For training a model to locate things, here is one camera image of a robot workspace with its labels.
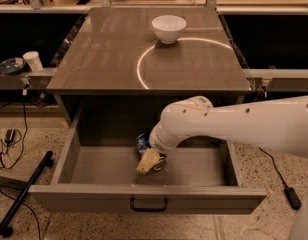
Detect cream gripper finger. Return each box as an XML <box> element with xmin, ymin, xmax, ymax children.
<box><xmin>136</xmin><ymin>149</ymin><xmax>161</xmax><ymax>175</ymax></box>

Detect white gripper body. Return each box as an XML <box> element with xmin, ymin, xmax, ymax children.
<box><xmin>149</xmin><ymin>123</ymin><xmax>184</xmax><ymax>154</ymax></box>

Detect blue pepsi can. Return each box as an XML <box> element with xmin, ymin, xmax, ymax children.
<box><xmin>136</xmin><ymin>134</ymin><xmax>167</xmax><ymax>172</ymax></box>

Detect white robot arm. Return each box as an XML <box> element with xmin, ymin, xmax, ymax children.
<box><xmin>138</xmin><ymin>96</ymin><xmax>308</xmax><ymax>174</ymax></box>

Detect grey open drawer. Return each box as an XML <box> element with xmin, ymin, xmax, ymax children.
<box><xmin>30</xmin><ymin>96</ymin><xmax>266</xmax><ymax>214</ymax></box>

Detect grey cabinet counter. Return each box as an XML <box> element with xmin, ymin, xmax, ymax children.
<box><xmin>48</xmin><ymin>7</ymin><xmax>251</xmax><ymax>95</ymax></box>

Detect white ceramic bowl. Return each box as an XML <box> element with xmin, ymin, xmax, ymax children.
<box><xmin>152</xmin><ymin>15</ymin><xmax>187</xmax><ymax>44</ymax></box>

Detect black power adapter right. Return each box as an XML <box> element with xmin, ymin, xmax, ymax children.
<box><xmin>284</xmin><ymin>185</ymin><xmax>301</xmax><ymax>210</ymax></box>

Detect black power adapter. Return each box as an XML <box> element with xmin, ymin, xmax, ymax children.
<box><xmin>4</xmin><ymin>129</ymin><xmax>15</xmax><ymax>144</ymax></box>
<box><xmin>284</xmin><ymin>185</ymin><xmax>301</xmax><ymax>210</ymax></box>

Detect black power adapter left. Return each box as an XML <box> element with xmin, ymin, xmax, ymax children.
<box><xmin>4</xmin><ymin>129</ymin><xmax>15</xmax><ymax>144</ymax></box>

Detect white paper cup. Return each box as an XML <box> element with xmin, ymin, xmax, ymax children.
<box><xmin>23</xmin><ymin>51</ymin><xmax>43</xmax><ymax>72</ymax></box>

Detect black bar on floor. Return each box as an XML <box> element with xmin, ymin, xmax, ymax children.
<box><xmin>0</xmin><ymin>151</ymin><xmax>54</xmax><ymax>238</ymax></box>

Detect dark blue plate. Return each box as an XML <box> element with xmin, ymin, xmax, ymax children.
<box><xmin>0</xmin><ymin>57</ymin><xmax>26</xmax><ymax>75</ymax></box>

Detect black drawer handle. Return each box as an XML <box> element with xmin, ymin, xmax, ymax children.
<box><xmin>130</xmin><ymin>198</ymin><xmax>168</xmax><ymax>213</ymax></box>

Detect black cable right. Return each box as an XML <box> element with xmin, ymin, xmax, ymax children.
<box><xmin>258</xmin><ymin>147</ymin><xmax>290</xmax><ymax>188</ymax></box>

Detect black cable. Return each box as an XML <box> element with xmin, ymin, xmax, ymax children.
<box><xmin>0</xmin><ymin>89</ymin><xmax>42</xmax><ymax>240</ymax></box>
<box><xmin>258</xmin><ymin>147</ymin><xmax>290</xmax><ymax>188</ymax></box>

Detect metal shelf rail right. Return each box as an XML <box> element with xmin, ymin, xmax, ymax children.
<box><xmin>243</xmin><ymin>69</ymin><xmax>308</xmax><ymax>92</ymax></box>

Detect metal shelf rail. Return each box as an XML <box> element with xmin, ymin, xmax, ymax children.
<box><xmin>243</xmin><ymin>69</ymin><xmax>308</xmax><ymax>92</ymax></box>
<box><xmin>0</xmin><ymin>68</ymin><xmax>57</xmax><ymax>90</ymax></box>

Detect black cable left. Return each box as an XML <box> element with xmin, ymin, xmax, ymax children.
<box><xmin>0</xmin><ymin>89</ymin><xmax>42</xmax><ymax>240</ymax></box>

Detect metal shelf rail left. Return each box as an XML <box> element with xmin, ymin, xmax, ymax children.
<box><xmin>0</xmin><ymin>68</ymin><xmax>57</xmax><ymax>90</ymax></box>

